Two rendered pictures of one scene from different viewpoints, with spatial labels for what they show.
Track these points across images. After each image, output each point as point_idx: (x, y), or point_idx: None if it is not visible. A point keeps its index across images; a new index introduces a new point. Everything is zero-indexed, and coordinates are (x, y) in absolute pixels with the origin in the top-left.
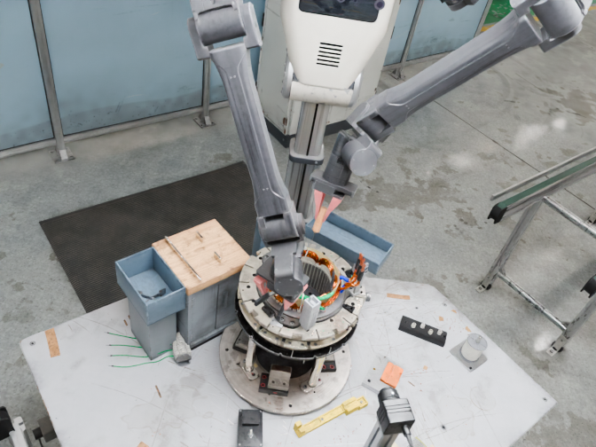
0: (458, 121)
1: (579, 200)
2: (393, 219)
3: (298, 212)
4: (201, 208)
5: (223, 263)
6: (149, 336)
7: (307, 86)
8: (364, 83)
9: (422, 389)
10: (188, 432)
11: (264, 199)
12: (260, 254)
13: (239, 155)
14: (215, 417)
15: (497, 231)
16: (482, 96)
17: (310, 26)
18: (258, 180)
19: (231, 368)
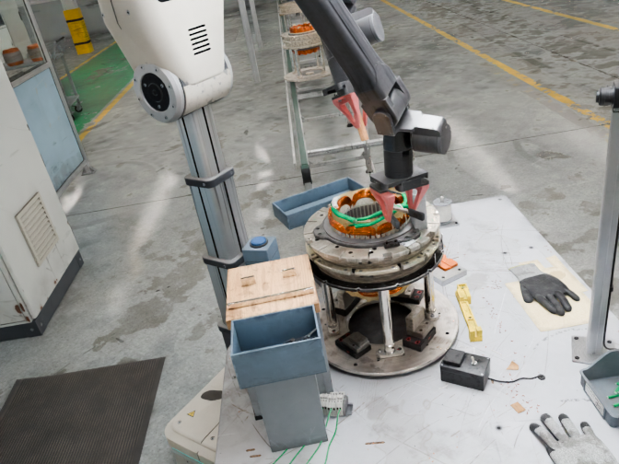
0: (148, 204)
1: (286, 179)
2: (208, 288)
3: (241, 242)
4: (40, 447)
5: (298, 272)
6: (320, 400)
7: (196, 85)
8: (55, 222)
9: (463, 253)
10: (441, 426)
11: (380, 75)
12: (311, 238)
13: (5, 380)
14: (432, 398)
15: (277, 232)
16: (137, 180)
17: (174, 15)
18: (367, 58)
19: (381, 365)
